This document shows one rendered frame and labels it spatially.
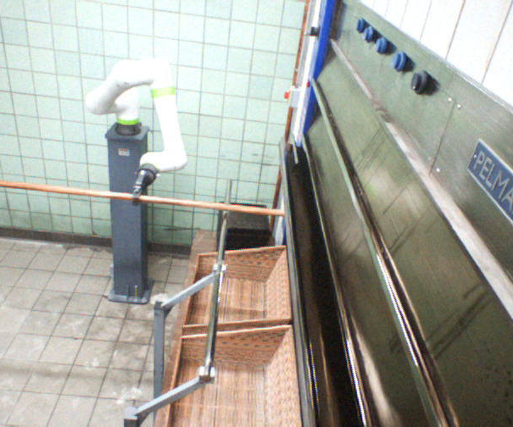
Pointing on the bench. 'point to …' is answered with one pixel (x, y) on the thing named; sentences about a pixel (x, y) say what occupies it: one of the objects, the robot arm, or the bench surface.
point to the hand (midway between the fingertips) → (136, 197)
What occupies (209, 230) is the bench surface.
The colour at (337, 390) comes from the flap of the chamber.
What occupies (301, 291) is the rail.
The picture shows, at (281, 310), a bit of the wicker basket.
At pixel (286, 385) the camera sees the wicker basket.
